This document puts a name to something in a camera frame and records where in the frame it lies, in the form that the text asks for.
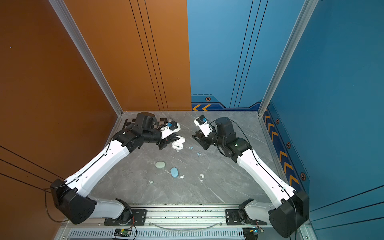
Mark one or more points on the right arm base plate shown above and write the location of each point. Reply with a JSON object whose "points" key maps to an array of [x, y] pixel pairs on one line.
{"points": [[234, 216]]}

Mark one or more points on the right circuit board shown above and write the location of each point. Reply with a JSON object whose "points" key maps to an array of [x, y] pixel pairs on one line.
{"points": [[252, 233]]}

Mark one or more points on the white charging case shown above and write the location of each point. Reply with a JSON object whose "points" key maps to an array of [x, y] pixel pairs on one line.
{"points": [[178, 145]]}

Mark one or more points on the circuit board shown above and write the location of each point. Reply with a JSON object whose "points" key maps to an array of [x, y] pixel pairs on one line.
{"points": [[125, 233], [252, 233]]}

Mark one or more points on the black white chessboard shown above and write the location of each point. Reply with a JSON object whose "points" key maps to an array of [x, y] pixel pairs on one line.
{"points": [[128, 122]]}

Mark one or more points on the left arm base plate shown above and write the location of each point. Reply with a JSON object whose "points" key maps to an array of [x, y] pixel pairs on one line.
{"points": [[135, 216]]}

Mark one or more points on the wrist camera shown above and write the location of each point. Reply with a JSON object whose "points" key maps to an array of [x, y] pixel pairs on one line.
{"points": [[204, 125], [169, 128]]}

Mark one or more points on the blue charging case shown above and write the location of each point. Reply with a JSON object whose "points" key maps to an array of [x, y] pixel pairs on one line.
{"points": [[174, 172]]}

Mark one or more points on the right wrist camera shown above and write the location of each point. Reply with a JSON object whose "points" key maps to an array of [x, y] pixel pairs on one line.
{"points": [[204, 125]]}

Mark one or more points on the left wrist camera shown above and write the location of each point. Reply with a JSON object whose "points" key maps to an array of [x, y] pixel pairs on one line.
{"points": [[169, 128]]}

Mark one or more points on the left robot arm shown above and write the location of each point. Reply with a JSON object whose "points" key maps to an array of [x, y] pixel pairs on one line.
{"points": [[72, 196]]}

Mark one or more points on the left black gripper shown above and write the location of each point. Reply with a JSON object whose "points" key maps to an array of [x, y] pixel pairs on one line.
{"points": [[167, 140]]}

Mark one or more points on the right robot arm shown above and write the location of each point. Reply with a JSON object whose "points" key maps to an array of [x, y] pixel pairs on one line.
{"points": [[288, 209]]}

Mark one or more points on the green charging case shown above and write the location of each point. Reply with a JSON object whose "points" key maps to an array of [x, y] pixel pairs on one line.
{"points": [[160, 164]]}

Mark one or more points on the aluminium front rail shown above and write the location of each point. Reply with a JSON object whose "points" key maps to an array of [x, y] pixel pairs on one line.
{"points": [[192, 217]]}

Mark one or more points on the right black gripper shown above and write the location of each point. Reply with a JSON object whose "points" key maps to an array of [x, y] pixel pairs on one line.
{"points": [[203, 140]]}

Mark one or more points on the left circuit board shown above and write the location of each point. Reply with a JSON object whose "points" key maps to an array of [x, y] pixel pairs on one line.
{"points": [[125, 233]]}

